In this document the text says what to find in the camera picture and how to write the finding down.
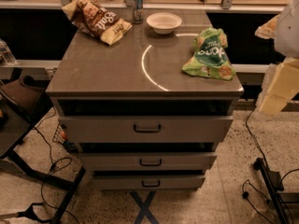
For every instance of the grey drawer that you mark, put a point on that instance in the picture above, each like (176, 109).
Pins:
(146, 129)
(162, 161)
(149, 182)

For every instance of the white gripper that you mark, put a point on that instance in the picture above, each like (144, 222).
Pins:
(288, 32)

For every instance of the clear plastic bottle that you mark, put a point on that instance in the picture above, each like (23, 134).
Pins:
(6, 53)

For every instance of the black stand base right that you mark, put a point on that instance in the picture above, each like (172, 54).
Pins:
(274, 184)

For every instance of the grey drawer cabinet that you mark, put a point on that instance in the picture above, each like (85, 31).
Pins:
(140, 76)

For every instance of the middle grey drawer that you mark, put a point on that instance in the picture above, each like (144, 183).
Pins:
(162, 161)

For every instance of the dark side table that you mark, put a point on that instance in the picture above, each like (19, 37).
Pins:
(27, 103)

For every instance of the top grey drawer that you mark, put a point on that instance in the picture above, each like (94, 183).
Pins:
(146, 129)

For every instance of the brown chip bag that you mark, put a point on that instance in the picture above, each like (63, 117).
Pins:
(96, 21)

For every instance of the silver drink can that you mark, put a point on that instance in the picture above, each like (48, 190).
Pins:
(137, 9)

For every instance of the green rice chip bag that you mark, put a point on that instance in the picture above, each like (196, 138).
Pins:
(209, 58)

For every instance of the white bowl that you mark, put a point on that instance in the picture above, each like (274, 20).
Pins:
(164, 23)

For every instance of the bottom grey drawer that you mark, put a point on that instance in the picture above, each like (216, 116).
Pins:
(149, 182)

